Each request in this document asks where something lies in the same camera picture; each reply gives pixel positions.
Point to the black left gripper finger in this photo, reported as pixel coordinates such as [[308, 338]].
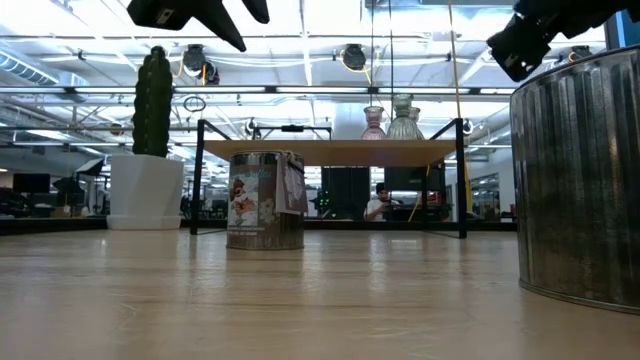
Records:
[[259, 10], [220, 22]]

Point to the green glass candle holder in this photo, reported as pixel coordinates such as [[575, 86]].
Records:
[[402, 127]]

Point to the wooden shelf riser black legs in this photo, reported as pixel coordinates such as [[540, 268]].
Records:
[[325, 152]]

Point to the green artificial cactus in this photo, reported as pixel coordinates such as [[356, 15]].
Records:
[[152, 100]]

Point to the ribbed silver tin candle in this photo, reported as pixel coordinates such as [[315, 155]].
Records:
[[575, 190]]

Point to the wide dark background monitor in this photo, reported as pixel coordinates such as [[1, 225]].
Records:
[[415, 178]]

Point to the white hexagonal plant pot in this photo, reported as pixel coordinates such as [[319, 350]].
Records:
[[145, 192]]

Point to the person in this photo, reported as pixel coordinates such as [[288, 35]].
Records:
[[375, 209]]

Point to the silver ceiling air duct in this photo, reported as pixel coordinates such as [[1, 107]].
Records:
[[25, 70]]

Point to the pink glass candle holder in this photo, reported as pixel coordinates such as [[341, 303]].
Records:
[[373, 131]]

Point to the black background cabinet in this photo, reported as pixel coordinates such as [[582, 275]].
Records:
[[345, 192]]

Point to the floral label tin candle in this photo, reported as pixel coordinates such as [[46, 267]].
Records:
[[260, 210]]

